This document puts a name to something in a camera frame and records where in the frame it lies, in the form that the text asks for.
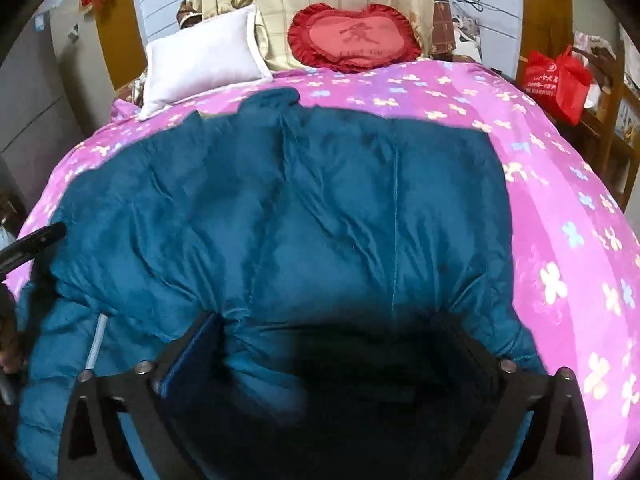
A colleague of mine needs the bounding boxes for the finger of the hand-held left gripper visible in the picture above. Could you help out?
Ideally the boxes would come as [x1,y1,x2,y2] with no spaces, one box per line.
[0,222,67,274]

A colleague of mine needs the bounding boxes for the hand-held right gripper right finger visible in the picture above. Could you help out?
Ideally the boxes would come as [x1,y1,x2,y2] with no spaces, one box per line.
[435,310,596,480]

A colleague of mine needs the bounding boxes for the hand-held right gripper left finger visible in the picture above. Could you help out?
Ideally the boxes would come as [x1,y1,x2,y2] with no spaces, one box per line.
[57,310,224,480]

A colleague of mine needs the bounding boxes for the teal puffer jacket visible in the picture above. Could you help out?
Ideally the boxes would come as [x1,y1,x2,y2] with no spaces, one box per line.
[15,87,549,480]

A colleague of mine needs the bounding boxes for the person's left hand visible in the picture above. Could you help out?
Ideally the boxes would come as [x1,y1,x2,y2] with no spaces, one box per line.
[0,285,27,373]

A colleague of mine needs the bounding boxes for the grey refrigerator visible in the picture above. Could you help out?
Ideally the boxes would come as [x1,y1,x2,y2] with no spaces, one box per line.
[0,0,126,211]

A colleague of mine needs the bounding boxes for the pink floral bedsheet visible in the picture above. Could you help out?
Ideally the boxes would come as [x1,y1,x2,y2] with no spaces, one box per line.
[9,57,640,480]

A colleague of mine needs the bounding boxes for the white pillow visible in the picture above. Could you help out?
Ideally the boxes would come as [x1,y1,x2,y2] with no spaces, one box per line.
[136,4,275,122]

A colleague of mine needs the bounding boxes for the brown satin cloth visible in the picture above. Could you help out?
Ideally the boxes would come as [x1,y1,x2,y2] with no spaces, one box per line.
[177,0,202,29]

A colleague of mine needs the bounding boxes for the wooden chair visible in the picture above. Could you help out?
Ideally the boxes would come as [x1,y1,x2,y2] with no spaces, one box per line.
[570,32,640,213]

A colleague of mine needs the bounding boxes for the red shopping bag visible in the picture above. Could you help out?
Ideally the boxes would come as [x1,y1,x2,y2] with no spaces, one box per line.
[522,45,596,127]

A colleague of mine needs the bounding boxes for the red heart-shaped cushion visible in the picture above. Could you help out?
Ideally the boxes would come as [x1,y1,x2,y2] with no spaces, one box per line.
[287,3,423,74]

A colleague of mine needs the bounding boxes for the small wall picture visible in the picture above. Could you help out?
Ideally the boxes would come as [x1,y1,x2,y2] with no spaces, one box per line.
[451,0,484,57]

